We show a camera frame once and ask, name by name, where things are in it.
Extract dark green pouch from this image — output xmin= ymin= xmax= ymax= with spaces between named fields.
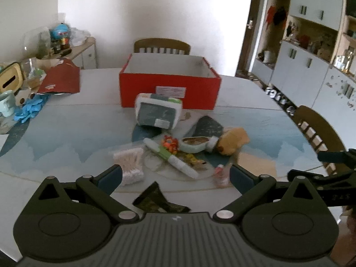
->
xmin=194 ymin=116 xmax=224 ymax=140

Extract light green oval case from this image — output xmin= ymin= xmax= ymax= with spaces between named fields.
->
xmin=179 ymin=135 xmax=220 ymax=154

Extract blue gloves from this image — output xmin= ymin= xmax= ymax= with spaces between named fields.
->
xmin=14 ymin=95 xmax=46 ymax=123

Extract white wall cabinet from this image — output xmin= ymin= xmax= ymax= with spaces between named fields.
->
xmin=249 ymin=0 xmax=356 ymax=123

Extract cotton swab pack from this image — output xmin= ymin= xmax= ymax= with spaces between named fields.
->
xmin=111 ymin=149 xmax=144 ymax=185

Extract row of shoes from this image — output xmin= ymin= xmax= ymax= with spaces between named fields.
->
xmin=264 ymin=86 xmax=297 ymax=114

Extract yellow tissue box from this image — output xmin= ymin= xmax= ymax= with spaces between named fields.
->
xmin=0 ymin=63 xmax=23 ymax=93

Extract light green mug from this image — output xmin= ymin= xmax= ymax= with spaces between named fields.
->
xmin=0 ymin=90 xmax=16 ymax=117

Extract white green tube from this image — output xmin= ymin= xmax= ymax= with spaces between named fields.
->
xmin=143 ymin=138 xmax=199 ymax=178

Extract red cardboard box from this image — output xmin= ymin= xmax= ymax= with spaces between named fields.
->
xmin=119 ymin=53 xmax=222 ymax=111

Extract dark snack packet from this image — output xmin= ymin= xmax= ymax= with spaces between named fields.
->
xmin=133 ymin=181 xmax=191 ymax=214

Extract white brown spotted toy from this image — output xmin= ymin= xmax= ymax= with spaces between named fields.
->
xmin=17 ymin=87 xmax=34 ymax=105

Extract green white tissue pack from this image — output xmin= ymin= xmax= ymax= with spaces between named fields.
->
xmin=135 ymin=93 xmax=183 ymax=130

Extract yellow strip packet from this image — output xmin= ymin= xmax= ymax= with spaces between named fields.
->
xmin=181 ymin=153 xmax=208 ymax=170

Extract brown plush toy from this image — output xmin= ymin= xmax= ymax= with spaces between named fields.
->
xmin=215 ymin=127 xmax=249 ymax=156

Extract red paper bag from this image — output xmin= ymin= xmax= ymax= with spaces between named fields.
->
xmin=37 ymin=58 xmax=81 ymax=95

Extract white sideboard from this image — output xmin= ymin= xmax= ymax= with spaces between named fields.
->
xmin=36 ymin=37 xmax=98 ymax=69

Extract small pink bottle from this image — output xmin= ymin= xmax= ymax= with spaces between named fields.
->
xmin=214 ymin=165 xmax=230 ymax=187

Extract clear plastic container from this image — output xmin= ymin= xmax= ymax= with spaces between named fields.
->
xmin=24 ymin=28 xmax=51 ymax=59

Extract wooden chair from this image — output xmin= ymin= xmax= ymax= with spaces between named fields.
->
xmin=133 ymin=38 xmax=191 ymax=55
xmin=295 ymin=105 xmax=347 ymax=173

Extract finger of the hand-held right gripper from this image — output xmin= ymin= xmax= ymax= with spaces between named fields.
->
xmin=317 ymin=150 xmax=356 ymax=170
xmin=287 ymin=169 xmax=356 ymax=192

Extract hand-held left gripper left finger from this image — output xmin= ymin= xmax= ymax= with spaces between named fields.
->
xmin=36 ymin=164 xmax=140 ymax=224

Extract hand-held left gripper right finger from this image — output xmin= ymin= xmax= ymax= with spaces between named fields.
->
xmin=214 ymin=164 xmax=320 ymax=224

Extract orange toy keychain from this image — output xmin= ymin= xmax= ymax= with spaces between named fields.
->
xmin=161 ymin=135 xmax=180 ymax=154

